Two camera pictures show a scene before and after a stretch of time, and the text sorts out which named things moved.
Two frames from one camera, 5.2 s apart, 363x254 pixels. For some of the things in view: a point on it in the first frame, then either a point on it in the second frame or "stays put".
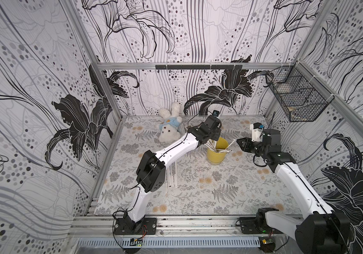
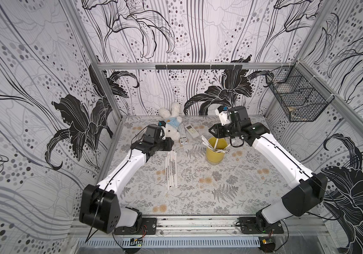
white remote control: x=181 y=129 stays put
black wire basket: x=303 y=97 stays put
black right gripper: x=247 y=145 -> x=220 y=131
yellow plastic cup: x=217 y=157 stays put
